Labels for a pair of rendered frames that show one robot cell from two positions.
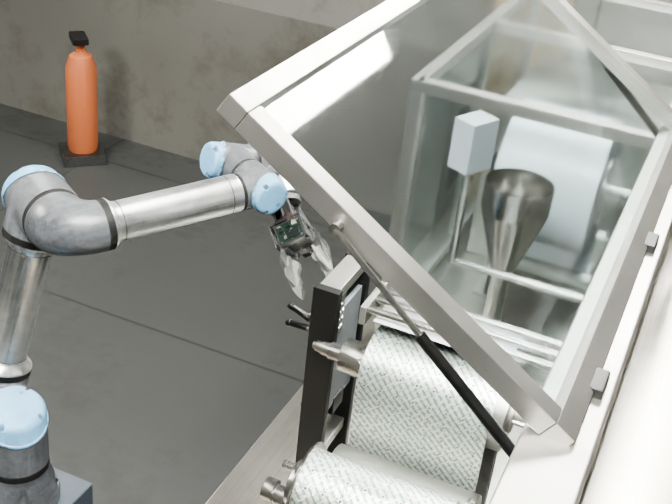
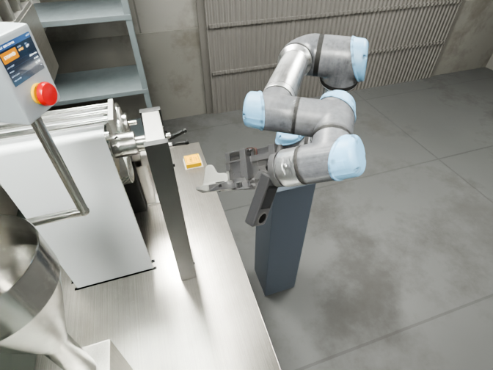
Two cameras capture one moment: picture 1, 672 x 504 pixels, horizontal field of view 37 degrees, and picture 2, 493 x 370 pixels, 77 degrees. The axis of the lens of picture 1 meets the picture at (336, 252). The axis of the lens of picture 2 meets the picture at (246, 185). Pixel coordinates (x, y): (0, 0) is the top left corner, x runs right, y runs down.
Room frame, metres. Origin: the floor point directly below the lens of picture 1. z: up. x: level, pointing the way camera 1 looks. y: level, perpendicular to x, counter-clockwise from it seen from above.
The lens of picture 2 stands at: (2.19, -0.23, 1.82)
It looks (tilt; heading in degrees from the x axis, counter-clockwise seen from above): 43 degrees down; 141
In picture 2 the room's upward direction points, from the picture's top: straight up
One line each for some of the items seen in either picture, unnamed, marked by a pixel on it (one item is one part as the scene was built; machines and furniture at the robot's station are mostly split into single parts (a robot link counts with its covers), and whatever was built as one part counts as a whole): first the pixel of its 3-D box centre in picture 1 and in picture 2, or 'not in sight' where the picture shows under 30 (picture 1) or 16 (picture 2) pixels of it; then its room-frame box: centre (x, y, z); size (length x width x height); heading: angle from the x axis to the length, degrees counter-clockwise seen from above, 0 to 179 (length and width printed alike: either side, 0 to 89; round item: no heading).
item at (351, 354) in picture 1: (359, 359); (124, 144); (1.47, -0.06, 1.34); 0.06 x 0.06 x 0.06; 69
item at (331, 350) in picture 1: (328, 349); (147, 140); (1.49, -0.01, 1.34); 0.06 x 0.03 x 0.03; 69
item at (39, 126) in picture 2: not in sight; (61, 167); (1.72, -0.23, 1.51); 0.02 x 0.02 x 0.20
